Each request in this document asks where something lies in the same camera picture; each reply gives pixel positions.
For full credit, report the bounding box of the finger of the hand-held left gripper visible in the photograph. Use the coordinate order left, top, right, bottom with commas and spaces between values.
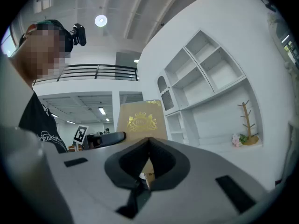
100, 131, 127, 147

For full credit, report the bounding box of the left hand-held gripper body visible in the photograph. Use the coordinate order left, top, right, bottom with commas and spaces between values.
73, 124, 104, 150

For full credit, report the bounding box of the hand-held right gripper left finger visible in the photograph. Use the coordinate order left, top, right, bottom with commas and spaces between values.
104, 137, 150, 189

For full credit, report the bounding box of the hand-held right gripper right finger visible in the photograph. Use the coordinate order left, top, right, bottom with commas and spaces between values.
149, 137, 191, 192

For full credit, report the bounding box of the tan book with gold crest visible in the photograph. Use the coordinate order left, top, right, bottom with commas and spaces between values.
116, 99, 168, 189

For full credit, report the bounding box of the person's black printed t-shirt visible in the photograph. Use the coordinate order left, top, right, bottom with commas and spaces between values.
18, 90, 69, 154

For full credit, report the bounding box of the arched ribbed glass cabinet door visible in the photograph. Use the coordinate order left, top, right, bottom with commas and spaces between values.
157, 75, 175, 112

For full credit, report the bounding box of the pink flower bunch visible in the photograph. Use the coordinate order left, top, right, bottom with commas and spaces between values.
231, 133, 248, 148

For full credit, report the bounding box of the black balcony railing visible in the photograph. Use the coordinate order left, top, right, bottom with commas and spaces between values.
32, 64, 140, 86

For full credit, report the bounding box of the white bookshelf cabinet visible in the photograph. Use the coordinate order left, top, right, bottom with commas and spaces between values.
157, 29, 264, 154

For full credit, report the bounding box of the wooden mug tree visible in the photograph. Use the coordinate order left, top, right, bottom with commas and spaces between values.
237, 100, 260, 146

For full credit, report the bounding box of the person's head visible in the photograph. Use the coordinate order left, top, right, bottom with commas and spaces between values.
10, 20, 73, 88

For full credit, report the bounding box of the round ceiling lamp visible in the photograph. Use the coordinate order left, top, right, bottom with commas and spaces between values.
94, 14, 108, 28

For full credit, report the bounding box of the black head strap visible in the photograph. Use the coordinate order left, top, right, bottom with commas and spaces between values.
45, 19, 74, 54

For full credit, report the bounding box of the black head camera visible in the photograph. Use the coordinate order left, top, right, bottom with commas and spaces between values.
71, 23, 87, 47

